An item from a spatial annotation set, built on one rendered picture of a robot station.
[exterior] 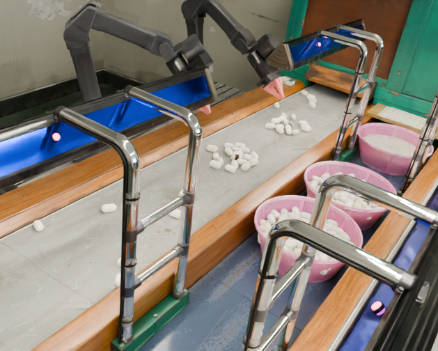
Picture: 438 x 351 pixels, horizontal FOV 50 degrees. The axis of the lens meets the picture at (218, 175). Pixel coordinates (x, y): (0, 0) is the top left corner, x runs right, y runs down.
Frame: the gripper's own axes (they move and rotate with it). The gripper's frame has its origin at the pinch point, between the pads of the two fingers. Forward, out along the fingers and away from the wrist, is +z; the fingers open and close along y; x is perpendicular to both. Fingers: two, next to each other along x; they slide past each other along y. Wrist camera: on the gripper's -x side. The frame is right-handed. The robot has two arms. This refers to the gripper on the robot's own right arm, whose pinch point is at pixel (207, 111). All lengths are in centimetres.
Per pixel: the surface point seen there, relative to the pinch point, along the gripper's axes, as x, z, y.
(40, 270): 2, 15, -70
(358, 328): -62, 39, -76
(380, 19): -32, 2, 84
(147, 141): 13.6, -2.0, -15.4
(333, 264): -28, 50, -28
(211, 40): 90, -62, 157
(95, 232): 3, 14, -54
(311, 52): -30.0, 3.1, 19.1
